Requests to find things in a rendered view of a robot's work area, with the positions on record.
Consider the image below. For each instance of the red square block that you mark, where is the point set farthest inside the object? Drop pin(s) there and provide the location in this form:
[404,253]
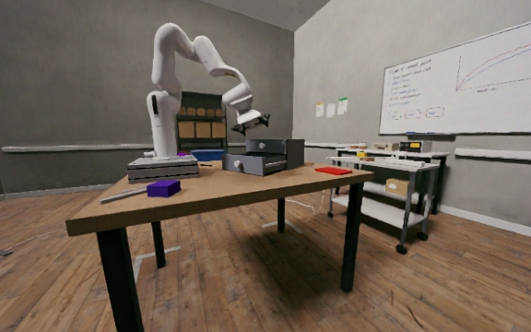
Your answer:
[334,171]

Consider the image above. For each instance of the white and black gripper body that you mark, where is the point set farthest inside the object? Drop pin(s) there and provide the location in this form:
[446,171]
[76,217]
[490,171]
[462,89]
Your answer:
[248,116]

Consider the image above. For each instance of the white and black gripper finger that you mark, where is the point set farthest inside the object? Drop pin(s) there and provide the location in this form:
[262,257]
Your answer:
[239,128]
[265,119]

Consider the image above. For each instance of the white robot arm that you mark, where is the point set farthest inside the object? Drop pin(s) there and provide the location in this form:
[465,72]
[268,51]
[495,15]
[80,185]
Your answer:
[162,107]

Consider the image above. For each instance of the purple block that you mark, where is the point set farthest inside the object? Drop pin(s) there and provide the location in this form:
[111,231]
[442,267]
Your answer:
[163,188]

